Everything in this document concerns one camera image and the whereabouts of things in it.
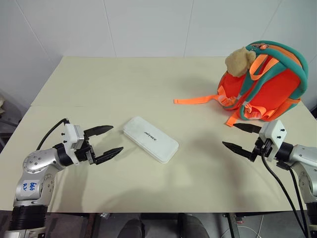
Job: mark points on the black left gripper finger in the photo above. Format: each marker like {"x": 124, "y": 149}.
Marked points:
{"x": 110, "y": 153}
{"x": 101, "y": 129}

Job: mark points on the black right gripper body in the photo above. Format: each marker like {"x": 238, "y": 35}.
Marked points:
{"x": 262, "y": 148}

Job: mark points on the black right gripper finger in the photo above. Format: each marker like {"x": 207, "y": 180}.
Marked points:
{"x": 248, "y": 127}
{"x": 239, "y": 148}

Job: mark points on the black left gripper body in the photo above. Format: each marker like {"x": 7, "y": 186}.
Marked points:
{"x": 84, "y": 153}

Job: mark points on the white rectangular case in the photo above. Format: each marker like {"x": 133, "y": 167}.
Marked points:
{"x": 151, "y": 138}

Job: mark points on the orange and teal backpack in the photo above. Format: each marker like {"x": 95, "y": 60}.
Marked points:
{"x": 267, "y": 86}

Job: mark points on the beige plush zipper charm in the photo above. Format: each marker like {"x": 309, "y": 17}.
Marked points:
{"x": 239, "y": 62}

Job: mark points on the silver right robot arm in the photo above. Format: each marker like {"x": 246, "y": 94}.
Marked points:
{"x": 301, "y": 153}

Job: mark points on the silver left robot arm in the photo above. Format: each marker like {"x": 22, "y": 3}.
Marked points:
{"x": 37, "y": 161}

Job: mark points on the black metal table leg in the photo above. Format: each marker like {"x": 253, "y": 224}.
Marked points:
{"x": 234, "y": 226}

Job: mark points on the dark rounded shape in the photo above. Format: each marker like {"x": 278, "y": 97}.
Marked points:
{"x": 131, "y": 229}
{"x": 193, "y": 226}

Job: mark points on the dark chair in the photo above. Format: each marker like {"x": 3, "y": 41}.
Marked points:
{"x": 10, "y": 119}

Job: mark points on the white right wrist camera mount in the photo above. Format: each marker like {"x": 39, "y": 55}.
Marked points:
{"x": 273, "y": 134}

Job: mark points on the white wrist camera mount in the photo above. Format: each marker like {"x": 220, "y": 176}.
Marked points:
{"x": 273, "y": 134}
{"x": 70, "y": 134}

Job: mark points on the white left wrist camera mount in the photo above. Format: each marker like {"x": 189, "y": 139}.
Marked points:
{"x": 70, "y": 134}

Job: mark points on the small metal table bracket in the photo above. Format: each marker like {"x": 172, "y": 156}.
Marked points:
{"x": 104, "y": 215}

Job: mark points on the black post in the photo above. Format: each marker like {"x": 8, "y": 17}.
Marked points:
{"x": 315, "y": 110}

